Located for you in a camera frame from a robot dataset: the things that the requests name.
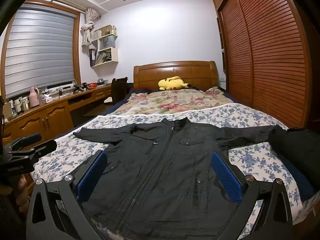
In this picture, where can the row of binders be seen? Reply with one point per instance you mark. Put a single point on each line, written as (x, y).
(93, 57)

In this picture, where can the wooden desk with cabinets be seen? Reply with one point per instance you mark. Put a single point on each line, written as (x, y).
(57, 115)

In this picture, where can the red basket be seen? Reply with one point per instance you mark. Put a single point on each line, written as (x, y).
(92, 86)

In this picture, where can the black clothes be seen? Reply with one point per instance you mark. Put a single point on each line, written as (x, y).
(295, 150)

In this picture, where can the wooden window frame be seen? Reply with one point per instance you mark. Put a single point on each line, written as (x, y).
(77, 55)

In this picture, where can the blue floral bedspread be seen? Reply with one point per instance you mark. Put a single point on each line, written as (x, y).
(250, 120)

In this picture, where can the black jacket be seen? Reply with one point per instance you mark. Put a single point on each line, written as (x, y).
(160, 175)

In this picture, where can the person's left hand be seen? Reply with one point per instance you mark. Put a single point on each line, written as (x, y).
(22, 192)

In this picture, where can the pink kettle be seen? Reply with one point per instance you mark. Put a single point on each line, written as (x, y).
(34, 98)

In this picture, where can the wooden bed headboard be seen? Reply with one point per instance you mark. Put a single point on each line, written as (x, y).
(190, 75)

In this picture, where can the cluster of white bottles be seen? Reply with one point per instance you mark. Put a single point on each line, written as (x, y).
(17, 106)

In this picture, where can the white box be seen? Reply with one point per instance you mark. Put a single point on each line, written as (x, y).
(47, 100)

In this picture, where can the grey window blind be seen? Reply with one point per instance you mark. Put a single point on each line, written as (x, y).
(37, 50)

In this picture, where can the yellow plush toy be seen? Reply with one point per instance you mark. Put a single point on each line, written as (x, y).
(172, 82)

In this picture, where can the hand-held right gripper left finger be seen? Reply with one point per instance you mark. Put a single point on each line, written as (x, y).
(91, 177)

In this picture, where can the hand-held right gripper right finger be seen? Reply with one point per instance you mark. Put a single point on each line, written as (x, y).
(226, 176)

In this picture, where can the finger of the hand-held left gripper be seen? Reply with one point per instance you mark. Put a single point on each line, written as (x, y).
(32, 138)
(46, 145)

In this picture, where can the tied beige curtain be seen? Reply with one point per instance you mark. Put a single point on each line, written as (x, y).
(87, 30)

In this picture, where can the black tool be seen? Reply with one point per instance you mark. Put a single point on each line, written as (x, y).
(78, 88)

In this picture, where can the dark wooden chair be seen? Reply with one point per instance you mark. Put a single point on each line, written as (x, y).
(118, 87)

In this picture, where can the wooden louvred wardrobe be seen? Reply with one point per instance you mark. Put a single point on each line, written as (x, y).
(270, 55)

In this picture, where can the white wall shelf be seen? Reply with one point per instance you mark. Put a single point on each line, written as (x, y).
(113, 55)

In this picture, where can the narrow wooden side shelf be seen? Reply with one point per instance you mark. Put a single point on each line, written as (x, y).
(221, 55)

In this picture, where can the grey metal pot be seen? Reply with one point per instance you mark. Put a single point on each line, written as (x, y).
(102, 81)

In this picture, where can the pink floral quilt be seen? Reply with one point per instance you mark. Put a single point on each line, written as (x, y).
(170, 102)

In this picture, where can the white paper bag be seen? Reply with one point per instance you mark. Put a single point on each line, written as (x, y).
(106, 43)

